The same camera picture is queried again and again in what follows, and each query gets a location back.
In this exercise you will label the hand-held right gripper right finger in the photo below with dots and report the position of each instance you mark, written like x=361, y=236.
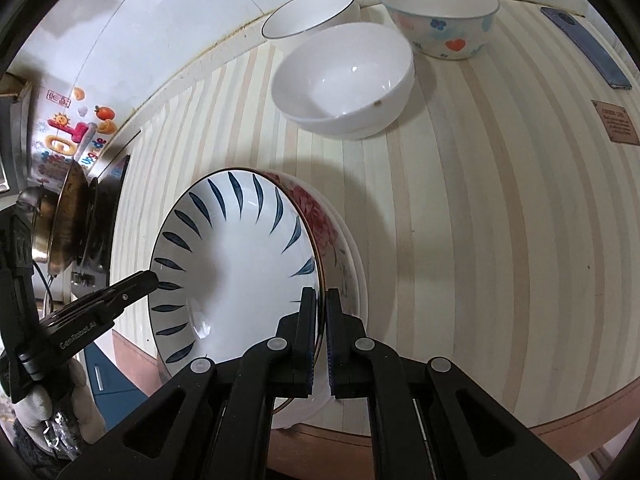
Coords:
x=332, y=340

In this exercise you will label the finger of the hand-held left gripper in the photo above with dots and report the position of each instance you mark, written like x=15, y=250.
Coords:
x=127, y=290

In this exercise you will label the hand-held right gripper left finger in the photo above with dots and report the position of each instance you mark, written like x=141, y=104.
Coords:
x=308, y=330

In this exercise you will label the blue leaf pattern plate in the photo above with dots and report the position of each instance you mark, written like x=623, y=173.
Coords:
x=225, y=270

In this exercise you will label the red flower plate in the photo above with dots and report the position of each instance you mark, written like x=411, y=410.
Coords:
x=322, y=230

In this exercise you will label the person's left hand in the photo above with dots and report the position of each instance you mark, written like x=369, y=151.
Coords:
x=45, y=405

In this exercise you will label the black stove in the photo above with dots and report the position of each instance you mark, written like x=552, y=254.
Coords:
x=107, y=220

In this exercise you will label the blue cabinet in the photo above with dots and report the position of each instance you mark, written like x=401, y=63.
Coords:
x=112, y=385

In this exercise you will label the plain white bowl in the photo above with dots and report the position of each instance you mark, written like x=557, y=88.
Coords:
x=360, y=127
x=345, y=75

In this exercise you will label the white bowl with dark rim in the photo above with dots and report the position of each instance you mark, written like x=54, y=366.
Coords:
x=310, y=12

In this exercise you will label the flower and heart print bowl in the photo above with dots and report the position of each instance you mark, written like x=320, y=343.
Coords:
x=442, y=25

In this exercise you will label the brown label plate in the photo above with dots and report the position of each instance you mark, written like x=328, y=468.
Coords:
x=616, y=121

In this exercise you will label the blue smartphone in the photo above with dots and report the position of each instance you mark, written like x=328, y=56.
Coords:
x=585, y=45

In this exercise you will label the colourful wall stickers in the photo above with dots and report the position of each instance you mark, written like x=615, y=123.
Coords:
x=70, y=130

